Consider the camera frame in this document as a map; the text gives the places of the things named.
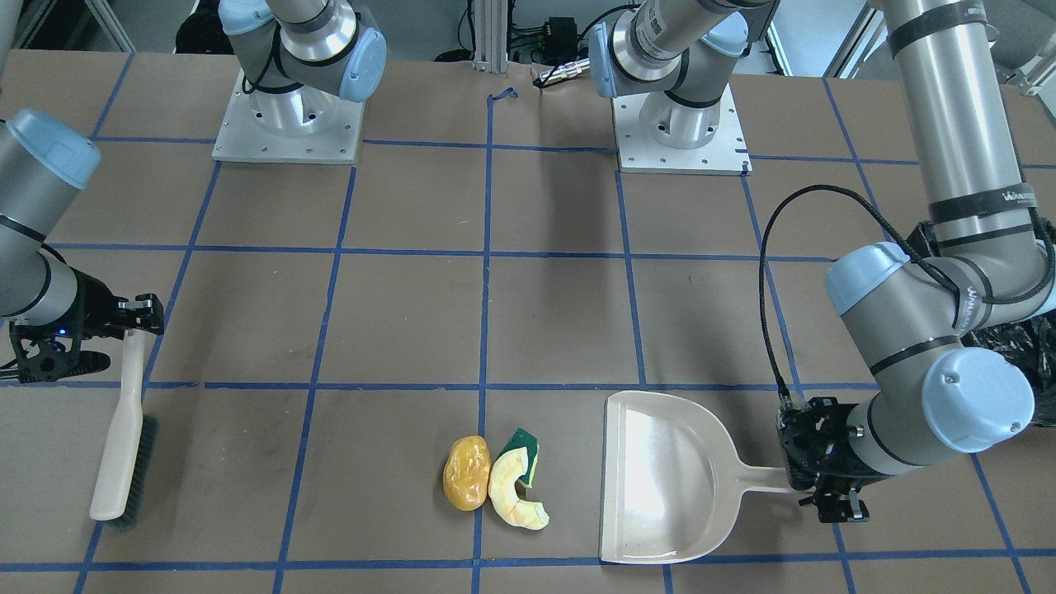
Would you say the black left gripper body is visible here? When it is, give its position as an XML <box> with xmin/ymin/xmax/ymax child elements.
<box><xmin>776</xmin><ymin>396</ymin><xmax>869</xmax><ymax>524</ymax></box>

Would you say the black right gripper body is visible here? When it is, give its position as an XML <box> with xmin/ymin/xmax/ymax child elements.
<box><xmin>8</xmin><ymin>273</ymin><xmax>165</xmax><ymax>384</ymax></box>

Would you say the beige hand brush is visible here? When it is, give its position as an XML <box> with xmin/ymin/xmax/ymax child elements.
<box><xmin>89</xmin><ymin>330</ymin><xmax>158</xmax><ymax>530</ymax></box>

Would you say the beige plastic dustpan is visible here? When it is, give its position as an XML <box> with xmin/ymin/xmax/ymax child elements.
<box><xmin>599</xmin><ymin>390</ymin><xmax>792</xmax><ymax>565</ymax></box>

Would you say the yellow green sponge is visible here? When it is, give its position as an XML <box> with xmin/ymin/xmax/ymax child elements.
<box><xmin>497</xmin><ymin>427</ymin><xmax>539</xmax><ymax>489</ymax></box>

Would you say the cream curved foam piece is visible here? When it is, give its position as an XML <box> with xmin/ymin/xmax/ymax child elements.
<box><xmin>488</xmin><ymin>447</ymin><xmax>550</xmax><ymax>530</ymax></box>

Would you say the yellow potato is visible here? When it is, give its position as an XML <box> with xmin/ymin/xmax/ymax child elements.
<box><xmin>441</xmin><ymin>435</ymin><xmax>492</xmax><ymax>512</ymax></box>

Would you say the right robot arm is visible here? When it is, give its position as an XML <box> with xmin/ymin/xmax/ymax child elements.
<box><xmin>2</xmin><ymin>1</ymin><xmax>388</xmax><ymax>384</ymax></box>

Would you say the black braided cable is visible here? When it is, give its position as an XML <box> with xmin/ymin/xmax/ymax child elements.
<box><xmin>759</xmin><ymin>184</ymin><xmax>958</xmax><ymax>405</ymax></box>

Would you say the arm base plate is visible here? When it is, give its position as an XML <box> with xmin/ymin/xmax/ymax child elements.
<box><xmin>211</xmin><ymin>71</ymin><xmax>365</xmax><ymax>166</ymax></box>
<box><xmin>611</xmin><ymin>86</ymin><xmax>753</xmax><ymax>177</ymax></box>

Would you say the aluminium frame post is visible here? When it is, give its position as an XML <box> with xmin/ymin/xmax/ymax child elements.
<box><xmin>470</xmin><ymin>0</ymin><xmax>512</xmax><ymax>76</ymax></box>

